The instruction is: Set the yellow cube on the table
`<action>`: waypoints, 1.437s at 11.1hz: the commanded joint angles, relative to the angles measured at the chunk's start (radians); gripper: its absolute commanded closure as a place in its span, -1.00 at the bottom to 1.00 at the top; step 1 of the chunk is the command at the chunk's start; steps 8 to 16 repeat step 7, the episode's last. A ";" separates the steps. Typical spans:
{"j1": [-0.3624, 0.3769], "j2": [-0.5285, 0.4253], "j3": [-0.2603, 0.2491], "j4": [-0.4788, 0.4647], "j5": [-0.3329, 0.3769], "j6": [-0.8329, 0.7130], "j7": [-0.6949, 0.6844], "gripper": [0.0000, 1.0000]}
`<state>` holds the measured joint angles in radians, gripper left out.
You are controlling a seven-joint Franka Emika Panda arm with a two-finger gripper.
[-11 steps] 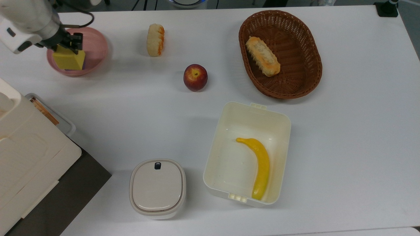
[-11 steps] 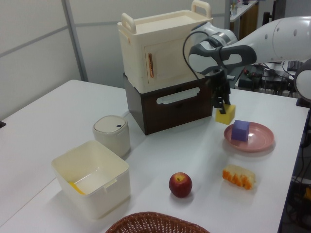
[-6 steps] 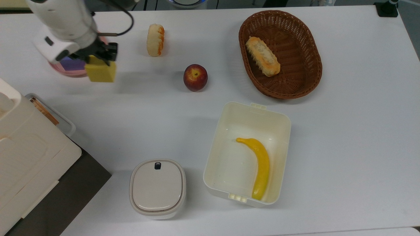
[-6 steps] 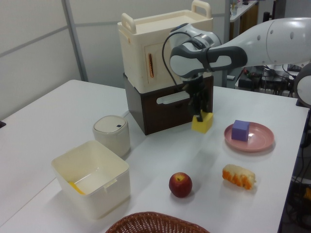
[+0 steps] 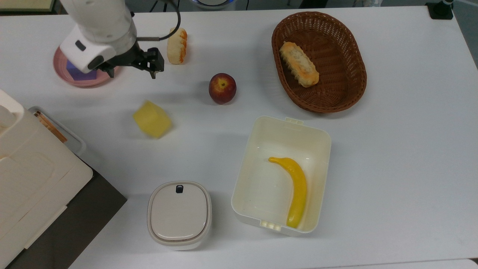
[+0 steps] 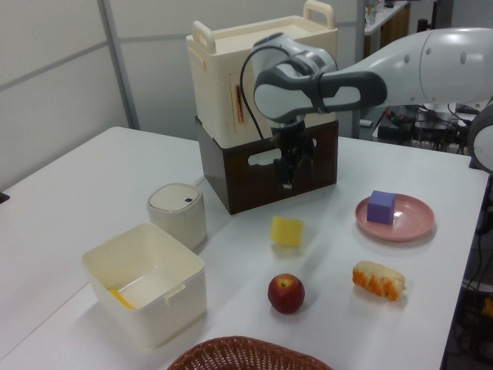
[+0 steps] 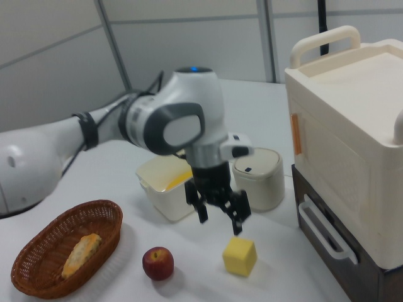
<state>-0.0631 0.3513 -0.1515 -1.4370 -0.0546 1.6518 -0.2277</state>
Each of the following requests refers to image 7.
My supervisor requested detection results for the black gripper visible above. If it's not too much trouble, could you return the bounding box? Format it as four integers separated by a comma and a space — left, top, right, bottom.
184, 161, 252, 237

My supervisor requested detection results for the yellow cube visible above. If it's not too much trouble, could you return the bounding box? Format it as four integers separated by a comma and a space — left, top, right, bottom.
222, 237, 258, 278

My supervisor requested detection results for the white lidded canister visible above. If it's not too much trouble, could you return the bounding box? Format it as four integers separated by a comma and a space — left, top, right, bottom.
232, 148, 286, 213

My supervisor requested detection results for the yellow banana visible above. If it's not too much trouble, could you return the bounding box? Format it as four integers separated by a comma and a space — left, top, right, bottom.
164, 174, 193, 191

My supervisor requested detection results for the cream plastic open box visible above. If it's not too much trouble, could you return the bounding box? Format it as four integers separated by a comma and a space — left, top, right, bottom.
135, 155, 198, 223

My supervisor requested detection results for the red apple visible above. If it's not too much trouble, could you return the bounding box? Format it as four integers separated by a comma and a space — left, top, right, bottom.
142, 246, 175, 282

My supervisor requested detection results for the toy bread loaf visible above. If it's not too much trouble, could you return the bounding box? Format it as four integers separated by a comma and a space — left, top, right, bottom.
60, 233, 103, 279

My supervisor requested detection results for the cream toy oven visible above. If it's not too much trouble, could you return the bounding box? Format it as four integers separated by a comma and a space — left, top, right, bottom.
284, 25, 403, 272

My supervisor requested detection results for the dark brown drawer cabinet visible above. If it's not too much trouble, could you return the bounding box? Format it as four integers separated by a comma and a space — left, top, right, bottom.
290, 164, 403, 302

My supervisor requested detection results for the brown wicker basket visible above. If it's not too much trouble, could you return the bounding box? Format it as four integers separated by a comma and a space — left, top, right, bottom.
10, 199, 124, 300

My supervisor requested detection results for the black pole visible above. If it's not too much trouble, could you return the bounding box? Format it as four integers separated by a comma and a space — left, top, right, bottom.
315, 0, 330, 57

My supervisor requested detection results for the white drawer handle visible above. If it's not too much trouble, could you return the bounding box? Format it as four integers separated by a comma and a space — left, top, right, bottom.
298, 201, 359, 266

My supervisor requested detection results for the orange oven door handle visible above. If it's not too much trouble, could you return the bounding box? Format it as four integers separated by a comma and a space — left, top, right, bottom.
292, 112, 304, 155

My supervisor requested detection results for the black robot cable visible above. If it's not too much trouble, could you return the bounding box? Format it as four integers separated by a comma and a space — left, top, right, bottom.
59, 70, 165, 177

